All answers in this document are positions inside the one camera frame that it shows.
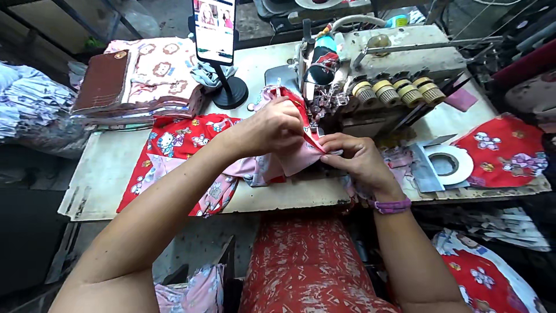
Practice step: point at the person's right hand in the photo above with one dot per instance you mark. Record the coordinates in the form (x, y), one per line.
(367, 163)

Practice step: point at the person's left hand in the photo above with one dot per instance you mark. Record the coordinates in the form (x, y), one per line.
(271, 130)

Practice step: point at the person's right index finger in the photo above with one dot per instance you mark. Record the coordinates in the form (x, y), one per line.
(340, 138)

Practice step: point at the person's right thumb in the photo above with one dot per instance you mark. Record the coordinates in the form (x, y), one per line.
(337, 162)

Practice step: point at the person's left fingers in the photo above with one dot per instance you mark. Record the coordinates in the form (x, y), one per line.
(291, 123)

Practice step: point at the person's right fingers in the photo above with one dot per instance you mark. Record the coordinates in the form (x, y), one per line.
(339, 147)

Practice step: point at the red and pink printed garment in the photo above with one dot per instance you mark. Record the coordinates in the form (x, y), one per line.
(182, 134)

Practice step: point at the person's left forearm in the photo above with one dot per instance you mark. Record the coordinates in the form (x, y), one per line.
(169, 198)

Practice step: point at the person's right forearm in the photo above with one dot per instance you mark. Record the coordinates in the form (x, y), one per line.
(408, 256)

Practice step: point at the pink crumpled fabric scraps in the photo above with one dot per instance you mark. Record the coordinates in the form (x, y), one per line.
(400, 160)

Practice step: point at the black round phone stand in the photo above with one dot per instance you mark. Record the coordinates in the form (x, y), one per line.
(230, 92)

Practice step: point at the grey crumpled cloth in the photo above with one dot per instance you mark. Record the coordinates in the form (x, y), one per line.
(204, 75)

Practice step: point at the person's legs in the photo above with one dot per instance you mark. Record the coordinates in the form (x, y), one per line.
(304, 261)

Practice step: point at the white industrial sewing machine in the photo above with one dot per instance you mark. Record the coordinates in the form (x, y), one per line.
(412, 52)

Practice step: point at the smartphone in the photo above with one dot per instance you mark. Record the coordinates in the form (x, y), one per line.
(214, 34)

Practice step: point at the plain pink cloth scrap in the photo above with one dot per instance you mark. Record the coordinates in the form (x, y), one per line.
(461, 100)

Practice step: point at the white tape roll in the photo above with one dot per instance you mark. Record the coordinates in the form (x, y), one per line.
(466, 164)

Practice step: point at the stack of folded printed fabric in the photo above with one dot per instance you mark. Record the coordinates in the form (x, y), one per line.
(163, 78)

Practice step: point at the red rounded printed fabric piece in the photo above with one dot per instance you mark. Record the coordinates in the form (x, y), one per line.
(495, 163)

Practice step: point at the clear plastic bag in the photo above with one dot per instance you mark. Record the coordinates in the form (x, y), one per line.
(141, 21)

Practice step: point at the pale pink floral fabric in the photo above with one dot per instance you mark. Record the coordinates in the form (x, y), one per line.
(204, 289)

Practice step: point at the red white printed garment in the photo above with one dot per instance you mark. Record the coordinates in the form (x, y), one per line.
(486, 274)

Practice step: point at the pile of white fabric strips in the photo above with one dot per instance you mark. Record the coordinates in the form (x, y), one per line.
(512, 228)

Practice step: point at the brown leather-like notebook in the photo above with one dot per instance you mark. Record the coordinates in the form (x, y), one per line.
(102, 79)

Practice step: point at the pile of light blue garments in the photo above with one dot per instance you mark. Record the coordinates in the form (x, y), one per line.
(32, 98)

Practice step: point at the black metal frame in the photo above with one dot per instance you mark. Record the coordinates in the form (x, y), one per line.
(80, 19)

